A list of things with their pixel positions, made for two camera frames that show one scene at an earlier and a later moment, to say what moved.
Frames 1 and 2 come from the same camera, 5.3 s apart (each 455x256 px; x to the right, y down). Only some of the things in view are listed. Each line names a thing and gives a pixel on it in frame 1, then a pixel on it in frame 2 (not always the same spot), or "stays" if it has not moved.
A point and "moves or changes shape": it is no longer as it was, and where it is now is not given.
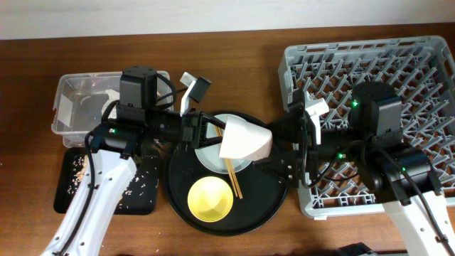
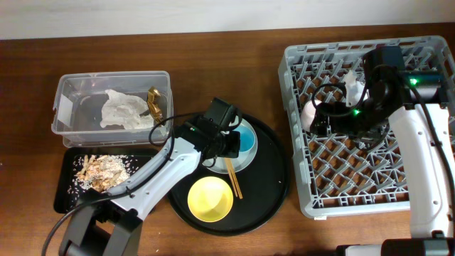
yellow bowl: [210, 199] stays
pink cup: [244, 140] moves or changes shape
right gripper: [307, 146] -> [337, 125]
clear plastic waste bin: [80, 99] stays
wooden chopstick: [232, 170] stays
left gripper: [194, 129] -> [234, 149]
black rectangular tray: [142, 196] stays
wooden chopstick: [232, 180] stays
